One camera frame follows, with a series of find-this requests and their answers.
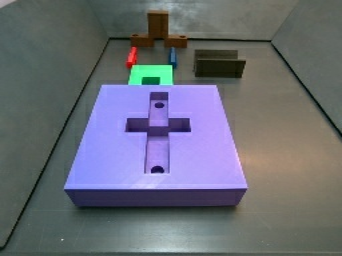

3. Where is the blue peg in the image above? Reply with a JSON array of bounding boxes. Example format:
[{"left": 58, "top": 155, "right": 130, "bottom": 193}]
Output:
[{"left": 169, "top": 47, "right": 178, "bottom": 69}]

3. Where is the brown T-shaped block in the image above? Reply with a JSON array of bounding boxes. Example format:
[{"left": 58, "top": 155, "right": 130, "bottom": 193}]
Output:
[{"left": 130, "top": 10, "right": 187, "bottom": 48}]

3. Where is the green U-shaped block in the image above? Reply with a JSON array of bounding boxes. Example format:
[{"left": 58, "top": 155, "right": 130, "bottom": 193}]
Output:
[{"left": 129, "top": 64, "right": 174, "bottom": 85}]

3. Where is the red peg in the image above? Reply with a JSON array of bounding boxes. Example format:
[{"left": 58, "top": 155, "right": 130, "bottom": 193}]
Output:
[{"left": 126, "top": 47, "right": 138, "bottom": 68}]

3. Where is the purple board with cross slot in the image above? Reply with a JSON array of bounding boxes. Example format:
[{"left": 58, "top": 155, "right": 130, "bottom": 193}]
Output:
[{"left": 64, "top": 85, "right": 247, "bottom": 207}]

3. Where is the black fixture bracket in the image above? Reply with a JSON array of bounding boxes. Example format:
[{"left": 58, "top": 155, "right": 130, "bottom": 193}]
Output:
[{"left": 194, "top": 49, "right": 246, "bottom": 78}]

